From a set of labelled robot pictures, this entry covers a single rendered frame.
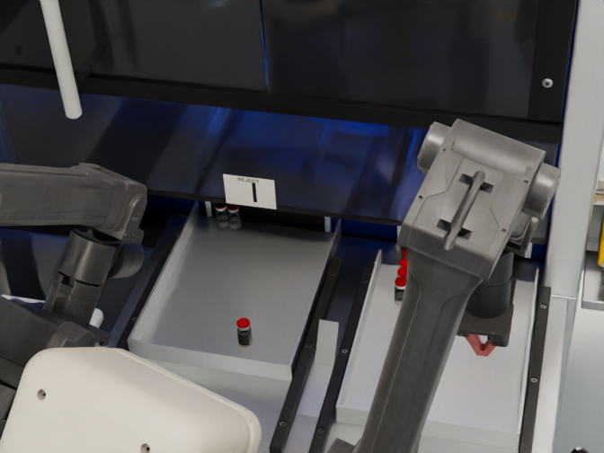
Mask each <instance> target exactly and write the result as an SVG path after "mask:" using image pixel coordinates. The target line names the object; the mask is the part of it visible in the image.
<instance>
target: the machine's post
mask: <svg viewBox="0 0 604 453"><path fill-rule="evenodd" d="M603 141H604V0H579V3H578V10H577V17H576V24H575V31H574V38H573V51H572V58H571V65H570V73H569V79H568V86H567V94H566V100H565V107H564V120H563V127H562V135H561V142H560V148H559V156H558V163H557V168H559V169H561V170H562V172H561V178H560V180H559V185H558V186H557V187H556V189H555V193H554V197H553V204H552V211H551V218H550V225H549V232H548V239H547V246H546V259H545V266H544V273H543V280H542V286H545V287H551V296H555V297H561V298H568V307H567V317H566V326H565V334H564V351H563V359H562V368H561V377H560V386H559V395H558V404H557V413H556V421H555V437H556V432H557V426H558V421H559V415H560V409H561V403H562V398H563V392H564V382H565V376H566V370H567V365H568V359H569V353H570V348H571V342H572V337H573V326H574V320H575V315H576V309H577V303H578V297H579V292H580V286H581V280H582V270H583V264H584V259H585V253H586V247H587V242H588V236H589V231H590V224H591V214H592V209H593V202H594V197H595V191H596V186H597V180H598V174H599V168H600V159H601V153H602V147H603ZM554 448H555V438H554V446H553V453H554Z"/></svg>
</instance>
